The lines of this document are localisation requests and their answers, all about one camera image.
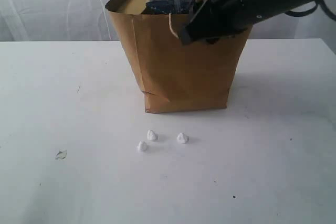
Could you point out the torn clear plastic scrap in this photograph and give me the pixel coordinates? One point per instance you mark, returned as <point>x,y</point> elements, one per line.
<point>61,155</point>

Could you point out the noodle packet blue and white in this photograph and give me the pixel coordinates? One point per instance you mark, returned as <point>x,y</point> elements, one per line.
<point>169,6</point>

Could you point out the white background curtain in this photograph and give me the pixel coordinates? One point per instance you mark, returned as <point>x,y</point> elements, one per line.
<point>55,20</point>

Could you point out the white paper bit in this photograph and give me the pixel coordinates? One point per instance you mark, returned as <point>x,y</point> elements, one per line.
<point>142,146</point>
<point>182,138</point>
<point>152,136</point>

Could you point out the brown paper shopping bag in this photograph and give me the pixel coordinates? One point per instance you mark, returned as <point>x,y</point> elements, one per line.
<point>174,77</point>

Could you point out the clear jar with gold lid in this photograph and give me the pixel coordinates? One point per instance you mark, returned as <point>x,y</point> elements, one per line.
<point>133,7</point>

